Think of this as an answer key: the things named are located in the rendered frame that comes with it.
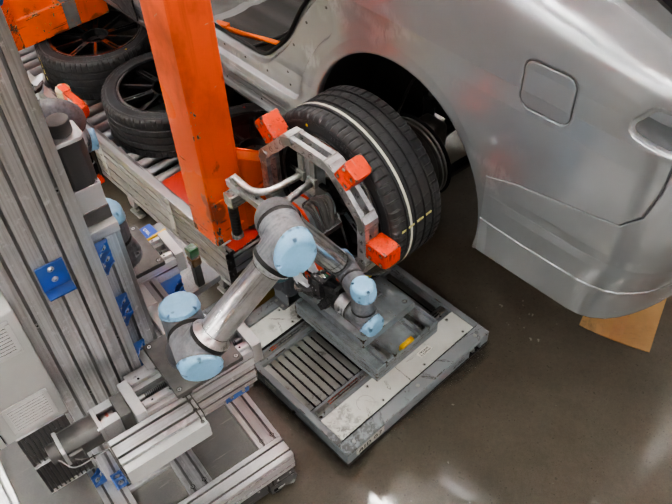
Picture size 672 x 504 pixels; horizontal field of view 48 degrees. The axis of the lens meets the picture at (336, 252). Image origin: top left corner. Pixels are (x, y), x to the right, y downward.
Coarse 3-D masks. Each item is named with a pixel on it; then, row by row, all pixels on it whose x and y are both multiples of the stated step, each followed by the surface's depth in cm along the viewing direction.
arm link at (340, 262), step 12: (264, 204) 192; (276, 204) 191; (288, 204) 192; (300, 216) 201; (312, 228) 208; (324, 240) 212; (324, 252) 213; (336, 252) 217; (348, 252) 228; (324, 264) 218; (336, 264) 219; (348, 264) 222; (336, 276) 225
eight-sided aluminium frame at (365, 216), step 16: (272, 144) 256; (288, 144) 247; (304, 144) 242; (320, 144) 242; (272, 160) 272; (320, 160) 237; (336, 160) 236; (272, 176) 278; (352, 192) 241; (352, 208) 238; (368, 208) 240; (368, 224) 239; (368, 240) 244
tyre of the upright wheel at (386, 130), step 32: (320, 96) 257; (352, 96) 250; (320, 128) 243; (352, 128) 240; (384, 128) 242; (384, 160) 238; (416, 160) 243; (288, 192) 285; (384, 192) 237; (416, 192) 244; (384, 224) 245; (416, 224) 250
